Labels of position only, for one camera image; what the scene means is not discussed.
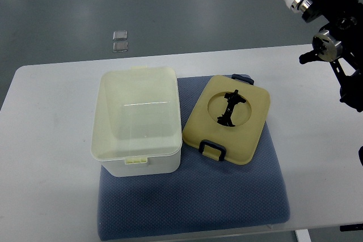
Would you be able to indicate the white storage box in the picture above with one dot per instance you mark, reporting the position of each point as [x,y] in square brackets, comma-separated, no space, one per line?
[137,124]

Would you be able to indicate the black table bracket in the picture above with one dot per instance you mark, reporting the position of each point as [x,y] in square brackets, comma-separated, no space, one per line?
[351,227]

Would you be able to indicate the upper metal floor plate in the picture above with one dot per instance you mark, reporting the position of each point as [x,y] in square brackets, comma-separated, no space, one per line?
[120,35]

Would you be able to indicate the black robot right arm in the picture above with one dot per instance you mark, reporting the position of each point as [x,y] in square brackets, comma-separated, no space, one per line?
[339,43]

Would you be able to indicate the blue-grey padded mat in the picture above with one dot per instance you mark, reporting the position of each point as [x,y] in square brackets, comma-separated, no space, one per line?
[201,195]

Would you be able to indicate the white table leg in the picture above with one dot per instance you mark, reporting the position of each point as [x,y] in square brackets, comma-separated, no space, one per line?
[303,235]

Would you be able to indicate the yellow box lid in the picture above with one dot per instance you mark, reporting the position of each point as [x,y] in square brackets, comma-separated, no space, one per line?
[228,119]

